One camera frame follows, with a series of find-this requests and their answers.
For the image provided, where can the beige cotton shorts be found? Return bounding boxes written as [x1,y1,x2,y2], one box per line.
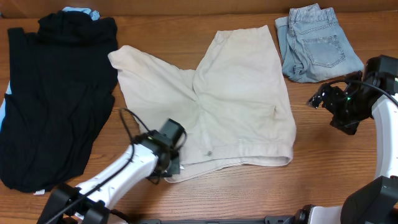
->
[108,26,296,183]

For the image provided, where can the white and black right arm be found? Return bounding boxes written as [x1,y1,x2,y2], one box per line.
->
[286,55,397,223]

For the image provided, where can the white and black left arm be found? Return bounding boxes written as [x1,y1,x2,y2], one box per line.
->
[37,130,187,223]

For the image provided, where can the light blue denim shorts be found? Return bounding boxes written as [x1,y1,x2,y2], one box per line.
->
[275,3,364,83]

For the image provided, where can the black garment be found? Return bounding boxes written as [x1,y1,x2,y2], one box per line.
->
[1,11,118,193]

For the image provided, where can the light blue garment underneath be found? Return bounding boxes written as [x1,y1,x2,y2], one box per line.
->
[1,7,101,123]

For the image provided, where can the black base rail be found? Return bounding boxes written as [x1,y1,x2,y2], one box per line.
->
[132,215,294,224]

